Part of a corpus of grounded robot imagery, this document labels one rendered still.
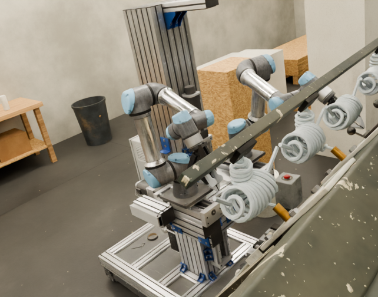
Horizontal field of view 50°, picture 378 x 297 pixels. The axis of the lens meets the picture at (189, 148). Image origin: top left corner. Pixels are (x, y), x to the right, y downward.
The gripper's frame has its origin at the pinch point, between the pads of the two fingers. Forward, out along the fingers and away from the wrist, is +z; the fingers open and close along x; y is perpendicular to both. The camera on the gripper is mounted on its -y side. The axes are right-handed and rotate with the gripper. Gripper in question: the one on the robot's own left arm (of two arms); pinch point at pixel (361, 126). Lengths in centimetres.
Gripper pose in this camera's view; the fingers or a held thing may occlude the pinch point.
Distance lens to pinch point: 197.1
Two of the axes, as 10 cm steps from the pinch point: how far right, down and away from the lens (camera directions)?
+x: -5.4, 7.1, 4.6
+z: 6.9, 6.8, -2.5
